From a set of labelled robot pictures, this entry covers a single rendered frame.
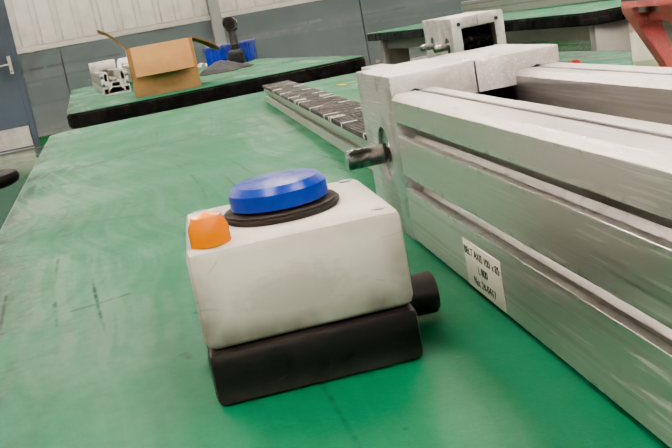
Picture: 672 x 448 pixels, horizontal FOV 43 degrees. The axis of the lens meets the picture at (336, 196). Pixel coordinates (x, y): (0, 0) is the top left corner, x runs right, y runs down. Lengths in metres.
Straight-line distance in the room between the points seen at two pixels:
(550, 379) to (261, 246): 0.11
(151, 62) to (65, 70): 8.84
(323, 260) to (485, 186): 0.08
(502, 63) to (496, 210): 0.17
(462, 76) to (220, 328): 0.23
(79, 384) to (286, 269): 0.12
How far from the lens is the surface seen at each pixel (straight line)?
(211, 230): 0.31
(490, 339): 0.34
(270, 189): 0.33
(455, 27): 1.47
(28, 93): 11.51
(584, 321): 0.29
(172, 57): 2.67
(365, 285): 0.32
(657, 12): 0.59
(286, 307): 0.32
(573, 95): 0.43
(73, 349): 0.44
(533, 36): 3.52
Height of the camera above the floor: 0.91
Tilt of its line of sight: 12 degrees down
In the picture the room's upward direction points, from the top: 10 degrees counter-clockwise
